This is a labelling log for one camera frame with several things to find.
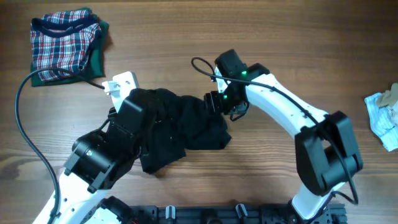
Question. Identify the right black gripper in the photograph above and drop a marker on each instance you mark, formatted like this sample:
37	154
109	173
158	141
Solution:
212	103

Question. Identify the black t-shirt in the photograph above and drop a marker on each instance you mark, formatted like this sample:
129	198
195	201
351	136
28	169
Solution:
184	124

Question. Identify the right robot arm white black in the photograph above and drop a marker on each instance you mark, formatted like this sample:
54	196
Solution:
326	150

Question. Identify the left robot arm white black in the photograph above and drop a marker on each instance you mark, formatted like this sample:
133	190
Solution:
97	161

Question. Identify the green folded shirt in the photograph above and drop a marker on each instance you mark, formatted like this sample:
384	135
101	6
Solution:
94	69

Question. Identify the plaid folded shirt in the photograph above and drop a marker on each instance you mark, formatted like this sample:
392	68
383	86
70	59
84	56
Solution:
64	40

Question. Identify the crumpled light blue cloth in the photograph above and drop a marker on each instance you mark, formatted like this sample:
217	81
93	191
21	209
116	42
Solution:
380	123

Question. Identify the beige crumpled cloth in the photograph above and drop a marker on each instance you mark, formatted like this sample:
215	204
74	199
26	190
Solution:
389	97

